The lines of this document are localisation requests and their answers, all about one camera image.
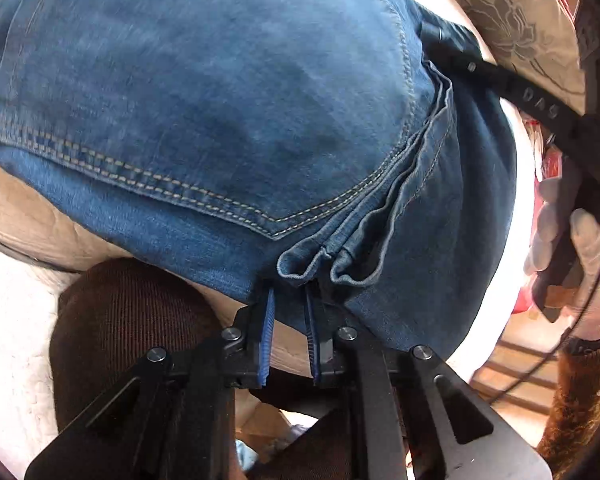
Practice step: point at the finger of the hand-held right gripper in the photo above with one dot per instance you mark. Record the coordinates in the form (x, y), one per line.
(510, 91)

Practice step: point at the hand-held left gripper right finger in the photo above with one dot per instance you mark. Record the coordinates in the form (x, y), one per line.
(311, 345)

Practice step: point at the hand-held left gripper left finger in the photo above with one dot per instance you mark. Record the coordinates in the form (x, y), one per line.
(267, 340)

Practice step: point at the blue denim pants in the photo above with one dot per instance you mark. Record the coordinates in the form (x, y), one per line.
(205, 110)

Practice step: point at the person's right forearm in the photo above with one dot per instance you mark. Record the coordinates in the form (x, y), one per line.
(580, 400)

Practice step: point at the person's right hand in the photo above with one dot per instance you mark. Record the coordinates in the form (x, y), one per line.
(594, 265)

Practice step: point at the grey floral pillow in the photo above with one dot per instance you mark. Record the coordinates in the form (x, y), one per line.
(520, 20)

